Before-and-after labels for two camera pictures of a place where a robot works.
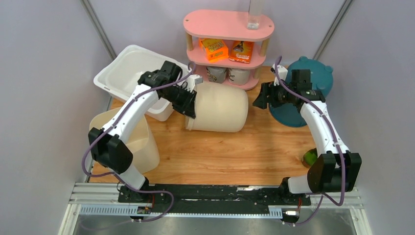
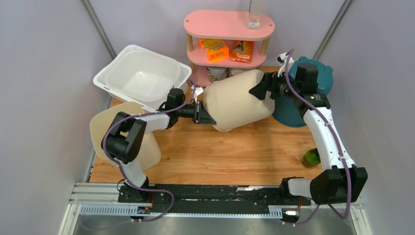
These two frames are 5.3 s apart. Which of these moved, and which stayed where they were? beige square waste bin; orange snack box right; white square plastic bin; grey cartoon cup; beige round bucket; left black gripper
Moved: left black gripper; beige round bucket
Stayed: grey cartoon cup; beige square waste bin; white square plastic bin; orange snack box right
